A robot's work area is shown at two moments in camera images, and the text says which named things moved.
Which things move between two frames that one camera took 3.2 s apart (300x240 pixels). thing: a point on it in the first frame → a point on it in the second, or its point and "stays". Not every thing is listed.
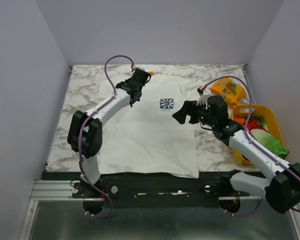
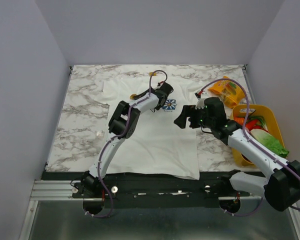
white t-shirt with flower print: x=143 y=137 stays
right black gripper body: x=193 y=113 stays
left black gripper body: x=127 y=81 → x=163 y=105
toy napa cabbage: x=268 y=141 stays
